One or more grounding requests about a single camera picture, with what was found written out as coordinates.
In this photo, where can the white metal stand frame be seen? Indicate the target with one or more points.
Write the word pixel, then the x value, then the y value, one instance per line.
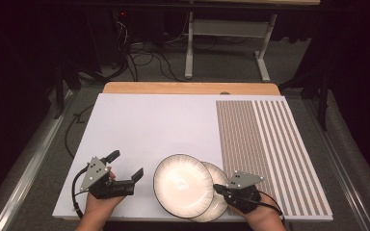
pixel 228 28

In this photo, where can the person's left hand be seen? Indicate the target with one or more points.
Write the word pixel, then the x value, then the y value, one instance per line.
pixel 100 205

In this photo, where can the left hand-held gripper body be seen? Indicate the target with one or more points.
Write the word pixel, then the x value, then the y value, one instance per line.
pixel 93 174

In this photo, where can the dark computer tower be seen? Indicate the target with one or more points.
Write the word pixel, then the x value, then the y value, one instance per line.
pixel 125 32

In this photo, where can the black metal stand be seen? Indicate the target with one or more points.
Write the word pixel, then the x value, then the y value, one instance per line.
pixel 59 93
pixel 323 96

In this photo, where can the striped beige placemat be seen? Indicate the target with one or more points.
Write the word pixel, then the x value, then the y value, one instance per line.
pixel 269 141

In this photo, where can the white board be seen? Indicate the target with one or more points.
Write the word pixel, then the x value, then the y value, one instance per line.
pixel 151 128

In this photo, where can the aluminium floor rail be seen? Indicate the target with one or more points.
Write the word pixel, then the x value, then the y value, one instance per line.
pixel 32 166
pixel 343 166

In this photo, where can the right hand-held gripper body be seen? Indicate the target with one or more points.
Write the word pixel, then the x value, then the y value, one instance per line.
pixel 242 195

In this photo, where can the white plate with dark rim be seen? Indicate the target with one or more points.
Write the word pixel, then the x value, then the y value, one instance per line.
pixel 181 186
pixel 219 174

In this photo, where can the person's right hand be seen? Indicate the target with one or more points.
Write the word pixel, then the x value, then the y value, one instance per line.
pixel 266 211

